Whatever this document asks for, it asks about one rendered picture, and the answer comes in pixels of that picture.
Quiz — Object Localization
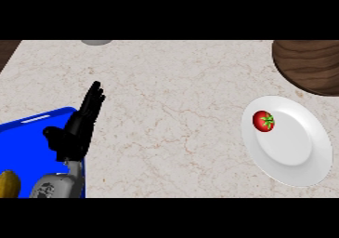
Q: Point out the red tomato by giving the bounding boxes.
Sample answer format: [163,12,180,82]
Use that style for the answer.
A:
[251,110,276,133]

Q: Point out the brown wooden bowl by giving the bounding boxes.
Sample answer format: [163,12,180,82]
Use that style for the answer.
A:
[270,39,339,98]

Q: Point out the white plate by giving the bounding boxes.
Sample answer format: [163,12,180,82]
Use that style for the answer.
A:
[241,95,335,188]

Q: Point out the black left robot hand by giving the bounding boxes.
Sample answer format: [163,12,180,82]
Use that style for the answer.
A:
[42,80,108,163]

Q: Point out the blue cutting board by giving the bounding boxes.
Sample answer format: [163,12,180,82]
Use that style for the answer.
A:
[0,106,88,199]

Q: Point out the yellow banana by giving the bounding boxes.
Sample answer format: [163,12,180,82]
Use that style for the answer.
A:
[0,169,23,199]

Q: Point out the grey round object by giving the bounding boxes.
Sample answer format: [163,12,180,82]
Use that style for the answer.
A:
[80,39,114,46]

